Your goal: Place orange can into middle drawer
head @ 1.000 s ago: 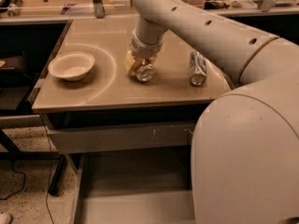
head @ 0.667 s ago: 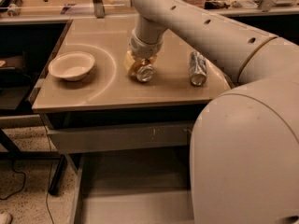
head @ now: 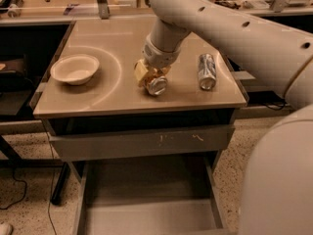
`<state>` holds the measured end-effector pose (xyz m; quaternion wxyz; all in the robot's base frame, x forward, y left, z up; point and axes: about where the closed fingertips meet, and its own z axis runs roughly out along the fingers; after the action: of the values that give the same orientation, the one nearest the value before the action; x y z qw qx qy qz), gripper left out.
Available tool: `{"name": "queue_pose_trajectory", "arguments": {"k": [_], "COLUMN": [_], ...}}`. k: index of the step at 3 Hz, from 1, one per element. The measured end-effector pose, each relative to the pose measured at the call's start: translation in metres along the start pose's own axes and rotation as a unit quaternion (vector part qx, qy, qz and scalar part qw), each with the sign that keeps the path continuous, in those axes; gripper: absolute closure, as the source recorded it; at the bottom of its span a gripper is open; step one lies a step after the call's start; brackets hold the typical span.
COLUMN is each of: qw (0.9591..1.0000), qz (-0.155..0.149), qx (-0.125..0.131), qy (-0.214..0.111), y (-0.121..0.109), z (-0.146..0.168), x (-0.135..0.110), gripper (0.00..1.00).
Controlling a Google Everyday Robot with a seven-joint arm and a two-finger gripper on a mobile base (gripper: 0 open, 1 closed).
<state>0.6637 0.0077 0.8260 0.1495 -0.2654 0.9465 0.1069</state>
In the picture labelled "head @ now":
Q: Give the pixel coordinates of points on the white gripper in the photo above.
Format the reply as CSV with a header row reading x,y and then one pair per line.
x,y
157,58

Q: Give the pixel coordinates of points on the orange crushed soda can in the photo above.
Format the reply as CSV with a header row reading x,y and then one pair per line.
x,y
155,83

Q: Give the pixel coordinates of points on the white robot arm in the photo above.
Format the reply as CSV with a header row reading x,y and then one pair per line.
x,y
277,196

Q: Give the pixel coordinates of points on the silver blue soda can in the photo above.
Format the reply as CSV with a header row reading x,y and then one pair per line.
x,y
206,72

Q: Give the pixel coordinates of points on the grey drawer cabinet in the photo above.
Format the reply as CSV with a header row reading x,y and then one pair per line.
x,y
111,100

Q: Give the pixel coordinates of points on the grey top drawer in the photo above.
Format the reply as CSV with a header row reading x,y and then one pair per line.
x,y
142,143

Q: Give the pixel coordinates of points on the open grey middle drawer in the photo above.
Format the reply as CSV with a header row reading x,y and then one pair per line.
x,y
162,195

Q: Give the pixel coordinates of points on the white paper bowl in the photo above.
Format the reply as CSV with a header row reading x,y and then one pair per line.
x,y
75,69

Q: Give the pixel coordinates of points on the white shoe tip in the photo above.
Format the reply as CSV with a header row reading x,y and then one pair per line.
x,y
6,229

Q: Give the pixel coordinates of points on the grey metal post left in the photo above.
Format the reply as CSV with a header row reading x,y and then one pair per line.
x,y
103,8

